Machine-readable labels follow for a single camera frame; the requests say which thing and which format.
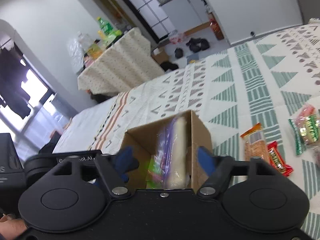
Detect person's left hand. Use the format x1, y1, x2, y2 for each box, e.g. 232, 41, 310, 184
0, 213, 27, 238

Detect bubble wrap roll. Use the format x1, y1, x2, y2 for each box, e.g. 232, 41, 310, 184
66, 31, 89, 68

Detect white bed sheet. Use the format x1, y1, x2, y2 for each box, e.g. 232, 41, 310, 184
52, 97, 121, 153

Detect pink bottle pack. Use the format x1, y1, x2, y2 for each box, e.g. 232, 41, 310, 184
169, 30, 186, 44

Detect table with dotted tablecloth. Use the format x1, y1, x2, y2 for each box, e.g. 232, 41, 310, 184
77, 27, 166, 98

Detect yellow oil bottle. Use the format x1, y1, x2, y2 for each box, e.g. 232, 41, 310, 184
86, 38, 104, 59

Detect brown bottle red label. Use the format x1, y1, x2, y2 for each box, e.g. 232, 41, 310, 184
209, 18, 224, 41

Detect cardboard box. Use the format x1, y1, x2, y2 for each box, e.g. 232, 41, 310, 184
119, 110, 213, 190

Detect red snack packet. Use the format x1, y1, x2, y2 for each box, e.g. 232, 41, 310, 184
267, 141, 294, 177

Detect black grid sliding door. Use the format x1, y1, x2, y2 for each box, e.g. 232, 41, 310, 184
109, 0, 177, 43

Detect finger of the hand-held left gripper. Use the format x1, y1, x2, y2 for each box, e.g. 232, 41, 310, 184
93, 176, 109, 189

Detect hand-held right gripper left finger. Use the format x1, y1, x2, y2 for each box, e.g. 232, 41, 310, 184
51, 146, 140, 198

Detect purple white cake packet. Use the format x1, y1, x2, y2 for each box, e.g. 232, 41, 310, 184
155, 116, 191, 189

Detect green soda bottle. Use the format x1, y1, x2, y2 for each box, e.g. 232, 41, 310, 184
97, 16, 114, 36

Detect green tissue pack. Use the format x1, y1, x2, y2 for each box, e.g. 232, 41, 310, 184
106, 29, 123, 44

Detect black clothing pile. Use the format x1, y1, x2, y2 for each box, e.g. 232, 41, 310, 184
160, 61, 179, 73

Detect orange biscuit packet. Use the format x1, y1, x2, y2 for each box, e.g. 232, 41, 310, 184
240, 123, 271, 163

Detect white-topped cardboard carton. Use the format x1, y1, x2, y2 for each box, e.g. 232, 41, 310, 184
150, 48, 170, 64

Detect hanging dark clothes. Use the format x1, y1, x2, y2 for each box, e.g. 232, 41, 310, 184
0, 43, 34, 119

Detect white kitchen cabinet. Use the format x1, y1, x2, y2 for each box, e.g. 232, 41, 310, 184
158, 0, 213, 34

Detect large green snack packet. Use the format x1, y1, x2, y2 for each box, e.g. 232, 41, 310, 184
146, 159, 163, 189

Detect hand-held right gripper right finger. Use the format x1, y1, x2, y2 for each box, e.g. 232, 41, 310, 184
196, 146, 278, 198

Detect green-label round cake packet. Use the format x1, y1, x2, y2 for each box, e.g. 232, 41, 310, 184
288, 104, 320, 156

